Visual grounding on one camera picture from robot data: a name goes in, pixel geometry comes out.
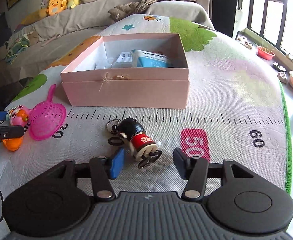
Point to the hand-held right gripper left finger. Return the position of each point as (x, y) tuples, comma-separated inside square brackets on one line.
[(116, 165)]

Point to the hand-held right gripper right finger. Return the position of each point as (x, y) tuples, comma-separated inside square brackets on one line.
[(181, 163)]

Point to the orange plastic half shell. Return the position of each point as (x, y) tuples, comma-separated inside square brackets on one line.
[(12, 143)]

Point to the pink round bird toy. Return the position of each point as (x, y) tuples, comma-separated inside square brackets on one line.
[(17, 116)]

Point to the pink plastic mesh sieve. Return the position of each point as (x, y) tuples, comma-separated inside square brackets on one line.
[(45, 120)]

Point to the pink cardboard box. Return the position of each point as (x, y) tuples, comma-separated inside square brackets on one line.
[(126, 92)]

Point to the white battery charger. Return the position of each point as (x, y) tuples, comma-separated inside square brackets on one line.
[(125, 60)]

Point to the blue and white tissue packet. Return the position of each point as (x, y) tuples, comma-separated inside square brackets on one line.
[(151, 60)]

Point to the green cloth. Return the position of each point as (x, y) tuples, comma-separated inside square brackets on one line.
[(15, 50)]

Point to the printed cartoon play mat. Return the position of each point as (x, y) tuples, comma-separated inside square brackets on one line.
[(224, 92)]

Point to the small brown plush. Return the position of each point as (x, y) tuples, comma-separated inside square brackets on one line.
[(32, 37)]

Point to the pink stick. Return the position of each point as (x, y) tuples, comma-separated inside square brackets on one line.
[(50, 40)]

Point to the yellow pillow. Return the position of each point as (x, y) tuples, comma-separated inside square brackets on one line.
[(32, 17)]

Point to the yellow duck plush bag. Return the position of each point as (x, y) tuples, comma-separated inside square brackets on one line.
[(55, 6)]

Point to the grey sofa cover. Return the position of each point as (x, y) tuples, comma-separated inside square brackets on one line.
[(86, 17)]

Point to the red flower pot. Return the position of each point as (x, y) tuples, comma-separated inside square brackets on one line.
[(265, 53)]

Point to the black framed window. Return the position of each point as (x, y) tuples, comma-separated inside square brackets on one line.
[(274, 12)]

